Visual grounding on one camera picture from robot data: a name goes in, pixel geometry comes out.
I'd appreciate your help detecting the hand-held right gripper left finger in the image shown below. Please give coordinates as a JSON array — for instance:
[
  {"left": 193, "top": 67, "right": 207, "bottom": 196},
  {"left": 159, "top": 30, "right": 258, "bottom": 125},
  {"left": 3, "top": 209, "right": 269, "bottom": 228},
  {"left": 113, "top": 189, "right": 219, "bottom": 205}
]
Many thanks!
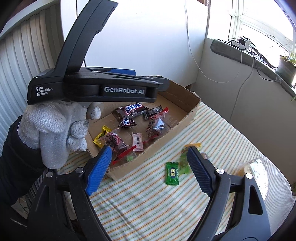
[{"left": 28, "top": 146, "right": 113, "bottom": 241}]

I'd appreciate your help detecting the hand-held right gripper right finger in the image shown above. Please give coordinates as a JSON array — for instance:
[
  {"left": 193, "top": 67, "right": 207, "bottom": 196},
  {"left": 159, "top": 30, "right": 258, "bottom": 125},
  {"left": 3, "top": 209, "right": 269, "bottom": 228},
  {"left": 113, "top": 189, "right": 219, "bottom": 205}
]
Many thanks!
[{"left": 187, "top": 146, "right": 271, "bottom": 241}]

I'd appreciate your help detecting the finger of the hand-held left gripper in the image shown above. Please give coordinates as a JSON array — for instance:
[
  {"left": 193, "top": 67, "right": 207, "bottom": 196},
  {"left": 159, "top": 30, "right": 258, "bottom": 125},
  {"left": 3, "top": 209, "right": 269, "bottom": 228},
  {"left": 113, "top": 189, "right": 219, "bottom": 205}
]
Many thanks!
[
  {"left": 80, "top": 66, "right": 137, "bottom": 77},
  {"left": 69, "top": 72, "right": 171, "bottom": 91}
]

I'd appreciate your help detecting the light green candy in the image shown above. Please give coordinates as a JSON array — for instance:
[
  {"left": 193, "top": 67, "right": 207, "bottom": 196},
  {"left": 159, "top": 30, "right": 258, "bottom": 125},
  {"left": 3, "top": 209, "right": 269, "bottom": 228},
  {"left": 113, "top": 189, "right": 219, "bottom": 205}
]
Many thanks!
[{"left": 180, "top": 148, "right": 193, "bottom": 176}]

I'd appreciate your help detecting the brown chocolate bar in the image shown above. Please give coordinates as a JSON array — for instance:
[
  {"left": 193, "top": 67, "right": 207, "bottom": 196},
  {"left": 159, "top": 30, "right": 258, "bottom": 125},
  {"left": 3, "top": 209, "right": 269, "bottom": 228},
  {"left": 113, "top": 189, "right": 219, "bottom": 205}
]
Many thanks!
[
  {"left": 117, "top": 115, "right": 137, "bottom": 128},
  {"left": 116, "top": 103, "right": 149, "bottom": 118}
]

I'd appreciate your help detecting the dark green candy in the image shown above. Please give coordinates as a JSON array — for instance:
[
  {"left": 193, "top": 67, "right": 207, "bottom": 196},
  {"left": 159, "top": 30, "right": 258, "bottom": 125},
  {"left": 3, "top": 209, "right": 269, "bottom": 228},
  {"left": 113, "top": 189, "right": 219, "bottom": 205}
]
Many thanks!
[{"left": 165, "top": 161, "right": 180, "bottom": 186}]

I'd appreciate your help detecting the clear bag of dark candy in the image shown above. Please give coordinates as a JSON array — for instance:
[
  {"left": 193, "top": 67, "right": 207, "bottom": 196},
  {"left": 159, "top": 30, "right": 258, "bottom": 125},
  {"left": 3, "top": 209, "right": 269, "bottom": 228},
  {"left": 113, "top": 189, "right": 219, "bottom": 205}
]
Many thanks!
[
  {"left": 104, "top": 130, "right": 128, "bottom": 156},
  {"left": 145, "top": 107, "right": 172, "bottom": 140}
]

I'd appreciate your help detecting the clear candy with red twist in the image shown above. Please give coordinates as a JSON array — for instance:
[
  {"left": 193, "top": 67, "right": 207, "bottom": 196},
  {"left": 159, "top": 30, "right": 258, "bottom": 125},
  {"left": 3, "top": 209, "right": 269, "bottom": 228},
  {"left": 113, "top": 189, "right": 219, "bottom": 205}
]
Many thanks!
[{"left": 111, "top": 145, "right": 137, "bottom": 166}]

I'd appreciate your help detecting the small dark chocolate packet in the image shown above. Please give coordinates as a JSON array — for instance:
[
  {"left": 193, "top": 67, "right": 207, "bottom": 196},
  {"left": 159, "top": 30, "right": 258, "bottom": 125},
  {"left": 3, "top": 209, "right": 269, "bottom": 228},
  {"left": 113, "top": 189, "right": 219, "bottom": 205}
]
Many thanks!
[{"left": 143, "top": 106, "right": 164, "bottom": 121}]

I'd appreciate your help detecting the pink candy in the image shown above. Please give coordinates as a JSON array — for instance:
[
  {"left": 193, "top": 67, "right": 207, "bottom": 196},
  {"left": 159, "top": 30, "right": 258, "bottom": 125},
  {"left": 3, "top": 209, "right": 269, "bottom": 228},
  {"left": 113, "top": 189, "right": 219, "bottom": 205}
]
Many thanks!
[{"left": 132, "top": 132, "right": 144, "bottom": 152}]

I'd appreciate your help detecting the cardboard box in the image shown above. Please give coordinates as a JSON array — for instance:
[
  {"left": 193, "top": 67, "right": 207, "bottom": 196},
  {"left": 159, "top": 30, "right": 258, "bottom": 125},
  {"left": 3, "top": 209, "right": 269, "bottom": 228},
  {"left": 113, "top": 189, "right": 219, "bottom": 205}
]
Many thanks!
[{"left": 85, "top": 79, "right": 201, "bottom": 181}]

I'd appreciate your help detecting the person's left forearm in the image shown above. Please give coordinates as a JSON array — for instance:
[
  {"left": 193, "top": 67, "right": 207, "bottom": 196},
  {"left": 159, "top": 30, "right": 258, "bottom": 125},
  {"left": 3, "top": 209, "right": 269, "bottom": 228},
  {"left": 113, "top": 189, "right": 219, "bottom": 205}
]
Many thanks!
[{"left": 0, "top": 116, "right": 47, "bottom": 207}]

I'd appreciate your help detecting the person's left hand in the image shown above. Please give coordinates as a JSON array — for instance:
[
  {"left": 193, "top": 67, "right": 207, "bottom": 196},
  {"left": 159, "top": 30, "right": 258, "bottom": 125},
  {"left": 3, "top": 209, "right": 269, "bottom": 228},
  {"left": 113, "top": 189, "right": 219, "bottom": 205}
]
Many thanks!
[{"left": 18, "top": 101, "right": 102, "bottom": 170}]

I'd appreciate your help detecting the white cabinet panel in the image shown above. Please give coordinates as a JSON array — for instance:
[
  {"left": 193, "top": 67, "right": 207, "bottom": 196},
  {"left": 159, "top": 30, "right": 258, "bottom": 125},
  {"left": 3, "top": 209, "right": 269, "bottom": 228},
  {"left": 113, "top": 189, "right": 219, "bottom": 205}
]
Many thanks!
[{"left": 60, "top": 0, "right": 209, "bottom": 87}]

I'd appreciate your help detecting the striped tablecloth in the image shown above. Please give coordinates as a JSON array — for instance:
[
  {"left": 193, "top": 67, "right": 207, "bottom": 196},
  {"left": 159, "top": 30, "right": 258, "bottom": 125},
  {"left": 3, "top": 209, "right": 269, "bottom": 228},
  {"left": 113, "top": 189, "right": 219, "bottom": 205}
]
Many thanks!
[{"left": 57, "top": 101, "right": 296, "bottom": 241}]

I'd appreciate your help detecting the silver and clear food packet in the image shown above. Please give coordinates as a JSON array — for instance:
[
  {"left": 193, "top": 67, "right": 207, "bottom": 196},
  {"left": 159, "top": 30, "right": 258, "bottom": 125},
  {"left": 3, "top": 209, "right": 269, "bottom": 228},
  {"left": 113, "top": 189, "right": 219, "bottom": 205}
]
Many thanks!
[{"left": 233, "top": 157, "right": 269, "bottom": 200}]

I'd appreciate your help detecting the white ribbed shutter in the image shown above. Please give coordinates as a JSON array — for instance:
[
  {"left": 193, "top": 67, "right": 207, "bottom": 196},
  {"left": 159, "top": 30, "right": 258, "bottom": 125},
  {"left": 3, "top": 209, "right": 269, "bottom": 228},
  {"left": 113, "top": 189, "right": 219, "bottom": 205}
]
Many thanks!
[{"left": 0, "top": 14, "right": 66, "bottom": 123}]

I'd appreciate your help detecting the white power strip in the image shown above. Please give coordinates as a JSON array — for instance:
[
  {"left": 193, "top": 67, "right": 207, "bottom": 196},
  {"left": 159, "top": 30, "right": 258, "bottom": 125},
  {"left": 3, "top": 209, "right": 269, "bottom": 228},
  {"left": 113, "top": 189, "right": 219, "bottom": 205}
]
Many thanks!
[{"left": 228, "top": 37, "right": 252, "bottom": 50}]

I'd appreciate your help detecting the grey window sill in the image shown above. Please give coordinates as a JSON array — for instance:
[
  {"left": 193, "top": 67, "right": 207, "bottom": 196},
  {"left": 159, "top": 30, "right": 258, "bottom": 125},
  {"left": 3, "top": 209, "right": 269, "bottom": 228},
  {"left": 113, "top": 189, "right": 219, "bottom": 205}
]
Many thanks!
[{"left": 210, "top": 39, "right": 296, "bottom": 98}]

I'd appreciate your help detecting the black flat device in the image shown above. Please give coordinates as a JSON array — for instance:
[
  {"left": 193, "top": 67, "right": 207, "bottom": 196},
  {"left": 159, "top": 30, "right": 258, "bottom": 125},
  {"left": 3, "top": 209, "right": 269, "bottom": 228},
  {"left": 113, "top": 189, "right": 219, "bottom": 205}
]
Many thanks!
[{"left": 251, "top": 46, "right": 274, "bottom": 67}]

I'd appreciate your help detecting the white framed window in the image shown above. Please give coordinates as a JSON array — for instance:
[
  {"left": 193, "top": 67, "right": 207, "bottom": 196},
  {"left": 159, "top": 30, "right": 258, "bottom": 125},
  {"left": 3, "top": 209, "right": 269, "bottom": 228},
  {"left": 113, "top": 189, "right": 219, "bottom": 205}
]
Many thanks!
[{"left": 206, "top": 0, "right": 296, "bottom": 50}]

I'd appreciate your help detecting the potted spider plant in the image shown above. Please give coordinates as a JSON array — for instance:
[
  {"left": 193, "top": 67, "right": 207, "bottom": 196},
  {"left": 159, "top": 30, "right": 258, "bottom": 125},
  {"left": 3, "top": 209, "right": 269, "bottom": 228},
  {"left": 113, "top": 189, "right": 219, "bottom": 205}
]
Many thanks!
[{"left": 268, "top": 35, "right": 296, "bottom": 85}]

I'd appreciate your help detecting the white hanging cable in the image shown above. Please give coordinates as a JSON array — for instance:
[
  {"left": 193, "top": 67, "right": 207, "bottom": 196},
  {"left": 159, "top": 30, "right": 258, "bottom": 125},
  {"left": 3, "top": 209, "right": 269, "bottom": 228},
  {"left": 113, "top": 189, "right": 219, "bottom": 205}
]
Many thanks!
[{"left": 184, "top": 0, "right": 243, "bottom": 84}]

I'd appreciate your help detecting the grey cable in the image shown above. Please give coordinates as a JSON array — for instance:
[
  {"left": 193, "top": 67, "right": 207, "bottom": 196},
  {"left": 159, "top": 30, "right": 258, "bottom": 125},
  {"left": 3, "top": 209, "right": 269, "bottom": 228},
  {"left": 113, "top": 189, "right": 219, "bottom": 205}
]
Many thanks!
[{"left": 230, "top": 50, "right": 258, "bottom": 119}]

